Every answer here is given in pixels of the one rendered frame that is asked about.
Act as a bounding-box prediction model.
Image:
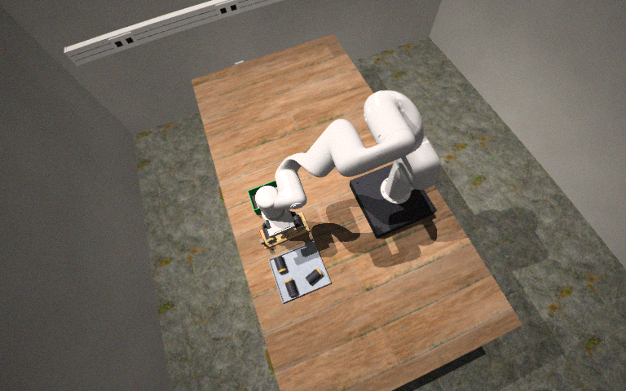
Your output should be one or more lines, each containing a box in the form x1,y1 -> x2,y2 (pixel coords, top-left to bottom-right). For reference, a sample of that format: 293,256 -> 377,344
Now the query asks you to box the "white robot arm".
255,90 -> 441,238

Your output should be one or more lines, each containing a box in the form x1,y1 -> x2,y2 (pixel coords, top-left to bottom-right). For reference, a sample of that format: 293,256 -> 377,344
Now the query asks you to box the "pale yellow flat board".
258,212 -> 310,249

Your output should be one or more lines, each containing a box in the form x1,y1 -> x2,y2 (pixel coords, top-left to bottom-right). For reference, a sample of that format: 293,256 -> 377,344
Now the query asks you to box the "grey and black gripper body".
262,209 -> 293,228

